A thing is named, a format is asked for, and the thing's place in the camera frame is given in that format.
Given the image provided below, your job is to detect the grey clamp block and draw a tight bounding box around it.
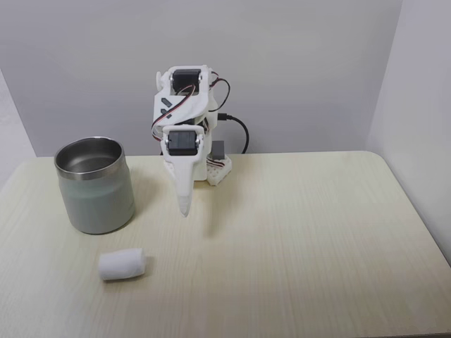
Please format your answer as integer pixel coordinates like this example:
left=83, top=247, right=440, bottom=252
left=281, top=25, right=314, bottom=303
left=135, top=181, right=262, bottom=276
left=211, top=140, right=227, bottom=160

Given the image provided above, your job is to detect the steel insulated cup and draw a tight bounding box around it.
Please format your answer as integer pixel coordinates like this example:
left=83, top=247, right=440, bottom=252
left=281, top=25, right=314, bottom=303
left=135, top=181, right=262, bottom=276
left=54, top=136, right=137, bottom=235

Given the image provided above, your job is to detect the black power cable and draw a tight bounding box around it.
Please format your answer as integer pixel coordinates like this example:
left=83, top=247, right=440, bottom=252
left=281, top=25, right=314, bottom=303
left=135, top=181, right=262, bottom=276
left=218, top=112, right=250, bottom=155

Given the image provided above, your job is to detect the white gauze dressing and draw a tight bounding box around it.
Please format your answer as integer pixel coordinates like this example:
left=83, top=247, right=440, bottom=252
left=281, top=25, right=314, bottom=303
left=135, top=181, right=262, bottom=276
left=98, top=247, right=147, bottom=282

